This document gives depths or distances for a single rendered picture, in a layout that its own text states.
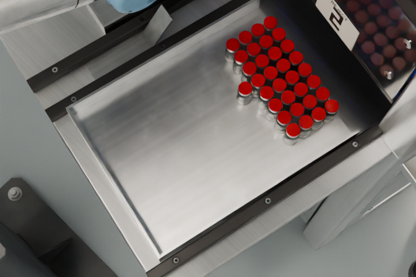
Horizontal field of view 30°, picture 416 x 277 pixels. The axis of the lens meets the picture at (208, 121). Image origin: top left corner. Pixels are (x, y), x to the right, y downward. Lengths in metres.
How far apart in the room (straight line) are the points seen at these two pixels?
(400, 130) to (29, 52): 0.57
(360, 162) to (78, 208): 1.05
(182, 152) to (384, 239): 1.01
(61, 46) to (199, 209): 0.33
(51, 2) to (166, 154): 0.42
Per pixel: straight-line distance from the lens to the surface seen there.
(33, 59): 1.22
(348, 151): 1.15
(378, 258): 2.05
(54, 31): 1.24
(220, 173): 1.14
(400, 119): 1.09
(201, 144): 1.15
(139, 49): 1.20
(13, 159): 2.12
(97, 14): 1.20
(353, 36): 1.07
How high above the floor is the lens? 1.98
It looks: 72 degrees down
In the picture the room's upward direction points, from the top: 2 degrees clockwise
